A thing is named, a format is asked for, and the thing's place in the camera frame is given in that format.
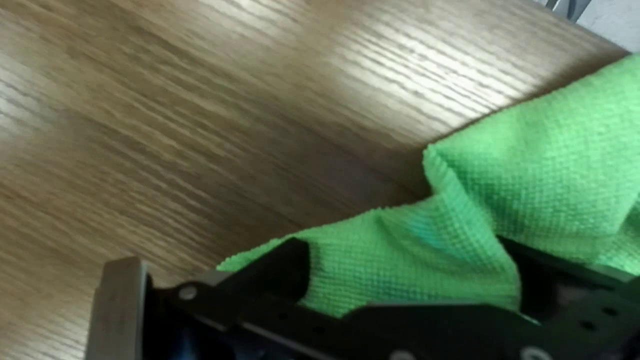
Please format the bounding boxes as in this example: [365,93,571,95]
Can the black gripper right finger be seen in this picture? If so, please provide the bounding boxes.
[398,235,640,360]

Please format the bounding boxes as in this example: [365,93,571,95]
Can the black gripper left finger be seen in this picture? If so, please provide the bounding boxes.
[89,235,403,360]

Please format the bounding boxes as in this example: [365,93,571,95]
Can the green microfibre towel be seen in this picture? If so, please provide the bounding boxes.
[217,51,640,319]

